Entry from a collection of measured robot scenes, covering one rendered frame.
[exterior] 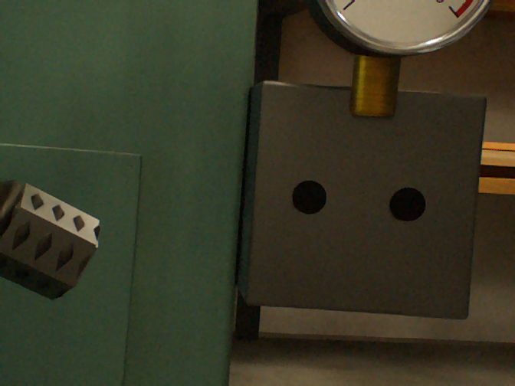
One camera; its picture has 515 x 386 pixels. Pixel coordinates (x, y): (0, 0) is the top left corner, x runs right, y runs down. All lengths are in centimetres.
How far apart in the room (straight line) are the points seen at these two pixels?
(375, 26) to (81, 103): 12
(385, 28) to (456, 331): 290
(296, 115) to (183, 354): 11
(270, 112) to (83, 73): 8
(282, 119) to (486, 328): 292
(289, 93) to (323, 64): 264
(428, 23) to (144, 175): 12
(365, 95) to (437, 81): 277
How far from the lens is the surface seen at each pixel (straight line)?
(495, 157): 264
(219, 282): 38
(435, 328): 317
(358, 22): 32
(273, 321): 299
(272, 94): 34
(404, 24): 32
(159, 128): 37
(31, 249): 28
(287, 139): 34
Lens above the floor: 60
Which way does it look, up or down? 3 degrees down
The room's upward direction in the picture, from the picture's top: 4 degrees clockwise
